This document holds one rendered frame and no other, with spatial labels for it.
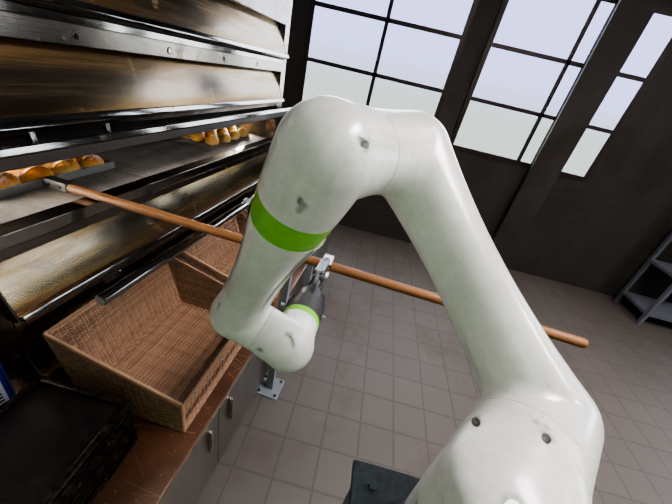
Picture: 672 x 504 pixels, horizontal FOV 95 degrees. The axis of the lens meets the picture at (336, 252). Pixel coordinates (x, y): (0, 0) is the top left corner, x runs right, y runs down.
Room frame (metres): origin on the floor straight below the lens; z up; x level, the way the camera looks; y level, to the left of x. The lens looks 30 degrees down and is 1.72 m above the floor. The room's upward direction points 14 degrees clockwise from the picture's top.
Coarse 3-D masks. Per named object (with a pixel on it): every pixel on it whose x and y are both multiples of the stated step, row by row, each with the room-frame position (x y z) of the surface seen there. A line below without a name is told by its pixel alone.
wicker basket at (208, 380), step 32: (160, 288) 1.03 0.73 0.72; (192, 288) 1.11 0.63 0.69; (64, 320) 0.65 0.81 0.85; (96, 320) 0.74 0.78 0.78; (128, 320) 0.84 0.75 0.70; (160, 320) 0.97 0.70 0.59; (192, 320) 1.02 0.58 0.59; (64, 352) 0.58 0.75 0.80; (96, 352) 0.69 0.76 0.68; (128, 352) 0.78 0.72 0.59; (160, 352) 0.81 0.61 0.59; (192, 352) 0.85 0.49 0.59; (224, 352) 0.79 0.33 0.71; (96, 384) 0.58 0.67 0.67; (128, 384) 0.56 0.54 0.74; (160, 384) 0.68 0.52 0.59; (192, 384) 0.71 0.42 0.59; (160, 416) 0.55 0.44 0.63; (192, 416) 0.59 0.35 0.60
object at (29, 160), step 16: (192, 128) 1.17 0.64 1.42; (208, 128) 1.27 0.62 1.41; (16, 144) 0.73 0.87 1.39; (96, 144) 0.77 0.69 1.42; (112, 144) 0.82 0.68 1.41; (128, 144) 0.87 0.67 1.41; (0, 160) 0.56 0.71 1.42; (16, 160) 0.58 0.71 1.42; (32, 160) 0.61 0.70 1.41; (48, 160) 0.64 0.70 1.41
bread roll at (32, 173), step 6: (24, 168) 0.90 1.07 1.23; (30, 168) 0.90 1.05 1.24; (36, 168) 0.91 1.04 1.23; (42, 168) 0.93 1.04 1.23; (48, 168) 0.96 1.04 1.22; (24, 174) 0.88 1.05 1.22; (30, 174) 0.89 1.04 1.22; (36, 174) 0.90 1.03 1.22; (42, 174) 0.91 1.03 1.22; (48, 174) 0.93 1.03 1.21; (24, 180) 0.87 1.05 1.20; (30, 180) 0.88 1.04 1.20
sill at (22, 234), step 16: (256, 144) 2.10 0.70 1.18; (208, 160) 1.55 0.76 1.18; (224, 160) 1.66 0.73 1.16; (160, 176) 1.21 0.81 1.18; (176, 176) 1.27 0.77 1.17; (192, 176) 1.38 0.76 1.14; (112, 192) 0.97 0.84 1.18; (128, 192) 1.01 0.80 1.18; (144, 192) 1.08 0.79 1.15; (64, 208) 0.80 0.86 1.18; (80, 208) 0.82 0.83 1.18; (96, 208) 0.87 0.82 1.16; (0, 224) 0.65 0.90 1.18; (16, 224) 0.67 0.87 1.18; (32, 224) 0.68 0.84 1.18; (48, 224) 0.72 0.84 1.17; (64, 224) 0.76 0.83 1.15; (0, 240) 0.60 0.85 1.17; (16, 240) 0.63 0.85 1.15
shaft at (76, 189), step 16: (80, 192) 0.88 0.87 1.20; (96, 192) 0.89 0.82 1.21; (128, 208) 0.87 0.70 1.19; (144, 208) 0.87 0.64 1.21; (176, 224) 0.85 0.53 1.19; (192, 224) 0.85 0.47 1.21; (240, 240) 0.83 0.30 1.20; (336, 272) 0.80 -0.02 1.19; (352, 272) 0.79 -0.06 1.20; (400, 288) 0.78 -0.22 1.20; (416, 288) 0.78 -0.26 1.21; (560, 336) 0.73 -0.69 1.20; (576, 336) 0.74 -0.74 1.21
